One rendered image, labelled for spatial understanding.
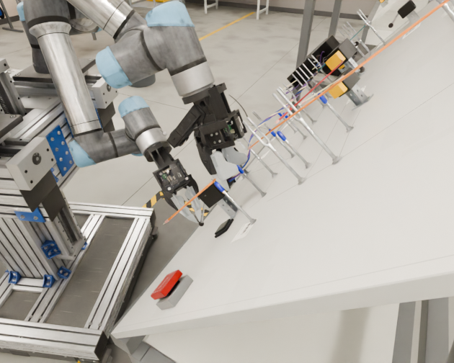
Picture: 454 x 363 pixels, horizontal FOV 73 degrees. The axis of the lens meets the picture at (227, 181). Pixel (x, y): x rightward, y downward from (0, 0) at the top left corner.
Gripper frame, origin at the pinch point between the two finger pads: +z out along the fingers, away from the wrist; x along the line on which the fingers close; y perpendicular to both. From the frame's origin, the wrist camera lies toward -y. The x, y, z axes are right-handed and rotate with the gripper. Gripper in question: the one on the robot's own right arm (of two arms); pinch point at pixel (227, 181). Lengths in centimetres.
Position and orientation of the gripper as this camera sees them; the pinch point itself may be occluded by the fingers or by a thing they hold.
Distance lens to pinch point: 67.7
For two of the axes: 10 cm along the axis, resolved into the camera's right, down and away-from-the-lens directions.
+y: 8.5, -1.5, -5.1
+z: 3.7, 8.6, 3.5
